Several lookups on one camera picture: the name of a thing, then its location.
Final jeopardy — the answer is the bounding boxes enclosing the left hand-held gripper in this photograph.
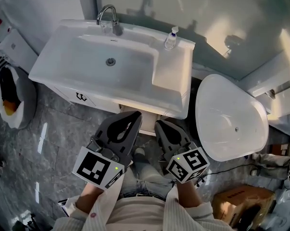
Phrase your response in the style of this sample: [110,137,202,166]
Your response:
[72,111,143,191]

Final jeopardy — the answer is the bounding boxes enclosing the person's grey shoe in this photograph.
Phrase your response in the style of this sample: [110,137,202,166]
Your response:
[134,147,147,163]

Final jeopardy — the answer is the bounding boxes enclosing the person's right forearm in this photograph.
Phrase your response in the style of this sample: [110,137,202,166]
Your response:
[176,181,203,208]

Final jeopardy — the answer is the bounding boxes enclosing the small cardboard box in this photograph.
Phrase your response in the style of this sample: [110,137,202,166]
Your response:
[271,143,290,157]

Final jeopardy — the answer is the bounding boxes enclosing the person's cream knit top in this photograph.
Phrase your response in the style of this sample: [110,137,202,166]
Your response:
[53,183,231,231]

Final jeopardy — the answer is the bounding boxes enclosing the white and green bathtub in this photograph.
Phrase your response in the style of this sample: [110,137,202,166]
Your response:
[195,74,270,162]

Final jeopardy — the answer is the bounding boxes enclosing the chrome faucet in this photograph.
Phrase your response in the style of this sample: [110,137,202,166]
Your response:
[96,4,124,37]

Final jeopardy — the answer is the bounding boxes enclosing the person's left forearm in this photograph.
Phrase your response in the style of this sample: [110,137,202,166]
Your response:
[76,183,106,215]

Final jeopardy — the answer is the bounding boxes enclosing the white ceramic sink basin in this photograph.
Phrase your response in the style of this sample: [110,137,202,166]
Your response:
[28,19,195,120]

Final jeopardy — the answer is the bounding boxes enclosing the large cardboard box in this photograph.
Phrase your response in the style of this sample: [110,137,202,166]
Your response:
[212,185,277,231]

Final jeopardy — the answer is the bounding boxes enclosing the dark flat device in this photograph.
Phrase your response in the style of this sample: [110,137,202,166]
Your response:
[58,198,71,218]

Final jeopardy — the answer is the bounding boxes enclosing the black and orange garment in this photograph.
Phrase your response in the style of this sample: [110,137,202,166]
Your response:
[0,67,22,115]

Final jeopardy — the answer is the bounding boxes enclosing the person's blue jeans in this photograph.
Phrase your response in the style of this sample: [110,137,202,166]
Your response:
[120,161,178,202]

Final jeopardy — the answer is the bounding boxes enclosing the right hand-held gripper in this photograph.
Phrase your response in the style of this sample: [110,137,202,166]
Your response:
[154,120,210,184]

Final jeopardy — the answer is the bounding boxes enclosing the black chair base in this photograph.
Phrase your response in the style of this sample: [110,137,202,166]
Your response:
[14,213,39,231]

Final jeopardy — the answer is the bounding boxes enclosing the clear glass cup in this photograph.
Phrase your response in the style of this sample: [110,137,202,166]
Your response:
[100,20,113,35]

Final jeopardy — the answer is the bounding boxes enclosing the clear soap bottle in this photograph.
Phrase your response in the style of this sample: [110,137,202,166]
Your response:
[164,26,179,51]

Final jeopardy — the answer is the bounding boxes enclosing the grey bean bag chair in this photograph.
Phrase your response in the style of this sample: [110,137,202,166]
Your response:
[0,65,38,129]

